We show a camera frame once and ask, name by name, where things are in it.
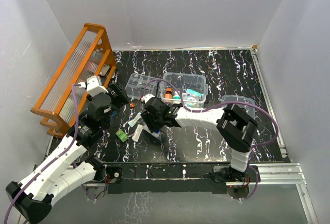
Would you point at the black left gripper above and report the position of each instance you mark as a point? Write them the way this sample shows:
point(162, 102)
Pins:
point(120, 99)

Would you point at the brown bottle orange cap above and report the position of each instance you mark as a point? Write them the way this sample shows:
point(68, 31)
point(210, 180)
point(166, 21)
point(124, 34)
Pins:
point(168, 96)

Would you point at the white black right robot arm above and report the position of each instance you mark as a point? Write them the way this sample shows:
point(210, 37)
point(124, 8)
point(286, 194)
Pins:
point(236, 127)

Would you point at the orange wooden rack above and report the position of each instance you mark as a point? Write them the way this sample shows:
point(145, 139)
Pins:
point(90, 55)

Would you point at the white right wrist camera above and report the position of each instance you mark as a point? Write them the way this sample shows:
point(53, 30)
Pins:
point(144, 99)

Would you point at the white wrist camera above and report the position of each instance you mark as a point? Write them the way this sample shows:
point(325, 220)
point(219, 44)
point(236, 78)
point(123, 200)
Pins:
point(93, 86)
point(144, 99)

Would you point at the aluminium frame rail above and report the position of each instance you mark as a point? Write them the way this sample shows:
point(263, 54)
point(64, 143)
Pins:
point(281, 196)

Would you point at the small green packet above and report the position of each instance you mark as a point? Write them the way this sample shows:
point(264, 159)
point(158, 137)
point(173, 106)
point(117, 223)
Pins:
point(121, 135)

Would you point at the clear first aid box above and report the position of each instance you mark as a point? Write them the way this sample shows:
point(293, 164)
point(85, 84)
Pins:
point(183, 82)

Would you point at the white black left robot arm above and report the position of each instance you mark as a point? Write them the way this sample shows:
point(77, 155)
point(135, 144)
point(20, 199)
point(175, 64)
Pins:
point(35, 195)

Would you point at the clear plastic divider tray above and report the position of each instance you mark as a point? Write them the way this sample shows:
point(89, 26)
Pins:
point(138, 85)

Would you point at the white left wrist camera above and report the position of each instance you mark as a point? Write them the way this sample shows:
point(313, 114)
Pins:
point(93, 86)

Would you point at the white blue ointment tube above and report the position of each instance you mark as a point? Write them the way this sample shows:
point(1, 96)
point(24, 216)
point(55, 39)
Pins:
point(158, 135)

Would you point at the white bottle green label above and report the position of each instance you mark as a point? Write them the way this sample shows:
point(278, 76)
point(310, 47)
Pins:
point(176, 98)

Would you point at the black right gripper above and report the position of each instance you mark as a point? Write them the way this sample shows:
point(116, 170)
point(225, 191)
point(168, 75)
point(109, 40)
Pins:
point(147, 117)

